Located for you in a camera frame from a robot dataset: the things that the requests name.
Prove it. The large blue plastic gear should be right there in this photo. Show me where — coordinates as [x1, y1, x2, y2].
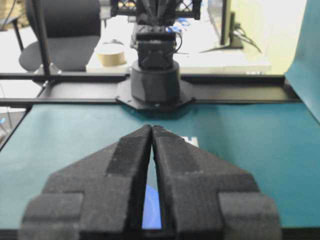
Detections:
[142, 184, 162, 230]

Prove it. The black aluminium frame rail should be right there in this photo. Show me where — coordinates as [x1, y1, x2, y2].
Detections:
[0, 72, 301, 112]

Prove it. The brown tape roll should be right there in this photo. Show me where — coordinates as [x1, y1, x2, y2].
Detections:
[95, 44, 126, 67]

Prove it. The black office chair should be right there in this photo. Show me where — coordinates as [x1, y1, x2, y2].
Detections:
[11, 0, 102, 73]

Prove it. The white desk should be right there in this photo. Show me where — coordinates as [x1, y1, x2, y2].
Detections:
[86, 16, 272, 75]

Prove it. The black monitor stand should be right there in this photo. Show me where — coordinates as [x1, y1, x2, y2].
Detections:
[199, 0, 245, 53]

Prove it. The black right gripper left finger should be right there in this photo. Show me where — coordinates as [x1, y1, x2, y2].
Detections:
[18, 125, 152, 240]

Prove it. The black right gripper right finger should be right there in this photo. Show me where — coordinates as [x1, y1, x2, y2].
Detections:
[152, 126, 282, 240]

